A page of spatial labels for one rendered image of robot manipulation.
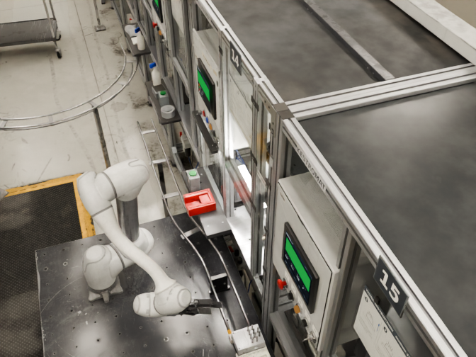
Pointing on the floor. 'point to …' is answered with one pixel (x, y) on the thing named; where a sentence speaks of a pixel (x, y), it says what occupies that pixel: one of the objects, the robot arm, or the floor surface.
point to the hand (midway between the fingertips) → (211, 307)
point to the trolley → (31, 31)
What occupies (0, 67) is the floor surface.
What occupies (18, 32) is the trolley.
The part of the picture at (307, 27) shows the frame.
